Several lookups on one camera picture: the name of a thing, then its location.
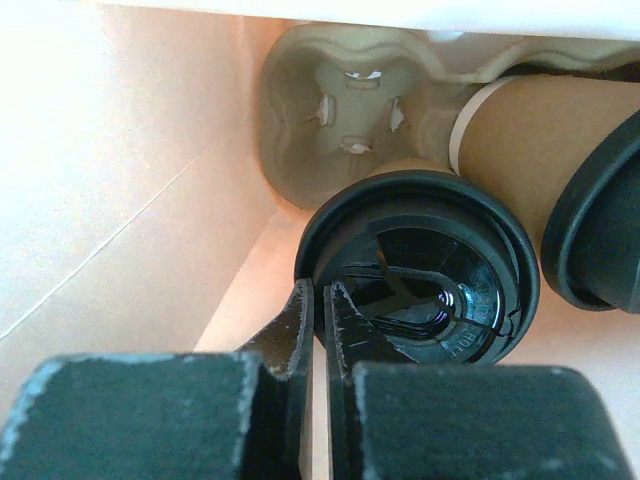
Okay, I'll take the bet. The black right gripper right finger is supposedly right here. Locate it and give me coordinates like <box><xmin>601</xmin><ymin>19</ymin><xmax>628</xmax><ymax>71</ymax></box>
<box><xmin>324</xmin><ymin>282</ymin><xmax>633</xmax><ymax>479</ymax></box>

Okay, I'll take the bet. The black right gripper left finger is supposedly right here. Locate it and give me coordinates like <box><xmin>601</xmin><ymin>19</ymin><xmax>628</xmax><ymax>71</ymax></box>
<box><xmin>1</xmin><ymin>279</ymin><xmax>314</xmax><ymax>479</ymax></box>

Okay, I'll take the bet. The black cup lid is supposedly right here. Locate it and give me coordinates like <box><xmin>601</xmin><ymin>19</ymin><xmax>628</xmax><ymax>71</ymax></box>
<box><xmin>541</xmin><ymin>113</ymin><xmax>639</xmax><ymax>314</ymax></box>
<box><xmin>294</xmin><ymin>170</ymin><xmax>540</xmax><ymax>364</ymax></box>

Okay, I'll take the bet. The orange paper bag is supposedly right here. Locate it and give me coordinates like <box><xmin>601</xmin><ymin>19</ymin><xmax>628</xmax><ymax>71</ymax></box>
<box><xmin>0</xmin><ymin>0</ymin><xmax>640</xmax><ymax>371</ymax></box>

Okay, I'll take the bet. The brown paper cup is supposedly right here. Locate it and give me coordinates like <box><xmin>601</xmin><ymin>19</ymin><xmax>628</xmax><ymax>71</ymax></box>
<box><xmin>367</xmin><ymin>157</ymin><xmax>456</xmax><ymax>178</ymax></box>
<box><xmin>448</xmin><ymin>74</ymin><xmax>640</xmax><ymax>246</ymax></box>

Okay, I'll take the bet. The single brown pulp carrier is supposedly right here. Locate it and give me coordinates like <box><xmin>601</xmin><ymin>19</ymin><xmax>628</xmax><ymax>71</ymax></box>
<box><xmin>259</xmin><ymin>23</ymin><xmax>639</xmax><ymax>210</ymax></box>

